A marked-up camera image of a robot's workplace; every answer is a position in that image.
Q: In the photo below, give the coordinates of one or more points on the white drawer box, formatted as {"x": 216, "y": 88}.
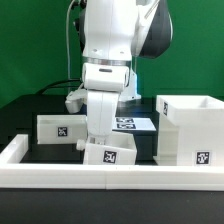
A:
{"x": 119, "y": 149}
{"x": 61, "y": 129}

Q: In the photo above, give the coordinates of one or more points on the white drawer cabinet frame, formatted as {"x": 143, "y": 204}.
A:
{"x": 191, "y": 131}

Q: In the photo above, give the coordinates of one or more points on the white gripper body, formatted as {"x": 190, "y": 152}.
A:
{"x": 103, "y": 85}

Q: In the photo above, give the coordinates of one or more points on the paper sheet with markers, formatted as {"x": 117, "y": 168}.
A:
{"x": 136, "y": 124}

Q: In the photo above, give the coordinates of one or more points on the white U-shaped fence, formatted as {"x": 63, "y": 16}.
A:
{"x": 14, "y": 173}

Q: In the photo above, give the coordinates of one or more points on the white front drawer box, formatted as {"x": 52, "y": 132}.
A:
{"x": 119, "y": 149}

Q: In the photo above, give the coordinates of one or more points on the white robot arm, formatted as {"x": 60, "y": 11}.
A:
{"x": 113, "y": 32}

